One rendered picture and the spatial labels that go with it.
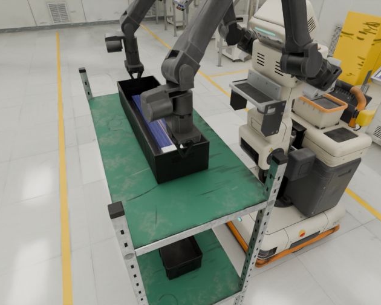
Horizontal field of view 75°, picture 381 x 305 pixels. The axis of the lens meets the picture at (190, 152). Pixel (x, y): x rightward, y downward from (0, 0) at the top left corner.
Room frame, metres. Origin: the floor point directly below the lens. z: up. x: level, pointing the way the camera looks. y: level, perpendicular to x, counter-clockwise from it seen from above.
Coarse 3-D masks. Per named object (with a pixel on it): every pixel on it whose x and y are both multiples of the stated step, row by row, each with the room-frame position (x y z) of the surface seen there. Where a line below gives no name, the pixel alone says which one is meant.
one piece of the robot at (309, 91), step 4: (328, 60) 0.88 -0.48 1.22; (332, 60) 0.87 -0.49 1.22; (336, 60) 0.86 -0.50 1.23; (336, 64) 0.84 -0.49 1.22; (308, 84) 0.86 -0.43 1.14; (332, 84) 0.84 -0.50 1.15; (304, 88) 0.85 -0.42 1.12; (308, 88) 0.84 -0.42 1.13; (312, 88) 0.83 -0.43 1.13; (316, 88) 0.82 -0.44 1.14; (328, 88) 0.84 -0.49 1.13; (332, 88) 0.85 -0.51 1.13; (304, 92) 0.84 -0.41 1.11; (308, 92) 0.83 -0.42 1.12; (312, 92) 0.82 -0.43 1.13; (316, 92) 0.82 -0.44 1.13; (320, 92) 0.82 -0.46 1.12; (324, 92) 0.83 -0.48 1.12; (328, 92) 0.84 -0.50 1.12; (308, 96) 0.83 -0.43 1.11; (312, 96) 0.81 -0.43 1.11; (316, 96) 0.82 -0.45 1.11
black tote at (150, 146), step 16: (128, 80) 1.07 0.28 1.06; (144, 80) 1.10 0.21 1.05; (128, 96) 1.07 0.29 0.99; (128, 112) 0.86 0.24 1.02; (144, 128) 0.83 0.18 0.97; (144, 144) 0.65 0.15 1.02; (208, 144) 0.60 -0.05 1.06; (160, 160) 0.54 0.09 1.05; (176, 160) 0.56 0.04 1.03; (192, 160) 0.58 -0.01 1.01; (208, 160) 0.60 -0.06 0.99; (160, 176) 0.54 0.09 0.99; (176, 176) 0.56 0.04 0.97
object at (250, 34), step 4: (244, 28) 1.22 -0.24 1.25; (248, 32) 1.21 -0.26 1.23; (252, 32) 1.23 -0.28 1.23; (244, 36) 1.19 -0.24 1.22; (248, 36) 1.20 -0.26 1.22; (252, 36) 1.21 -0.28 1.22; (244, 40) 1.20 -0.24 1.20; (248, 40) 1.20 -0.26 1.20; (240, 44) 1.21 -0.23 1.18; (244, 44) 1.20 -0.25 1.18; (248, 44) 1.19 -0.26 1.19; (240, 48) 1.25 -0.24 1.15; (244, 48) 1.21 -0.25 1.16; (248, 52) 1.19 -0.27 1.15
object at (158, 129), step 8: (136, 96) 1.04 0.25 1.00; (136, 104) 0.97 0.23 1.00; (144, 120) 0.86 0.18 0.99; (160, 120) 0.83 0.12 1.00; (152, 128) 0.78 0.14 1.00; (160, 128) 0.78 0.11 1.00; (152, 136) 0.75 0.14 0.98; (160, 136) 0.72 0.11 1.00; (168, 136) 0.72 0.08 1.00; (160, 144) 0.68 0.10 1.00; (168, 144) 0.68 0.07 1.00; (160, 152) 0.67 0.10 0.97
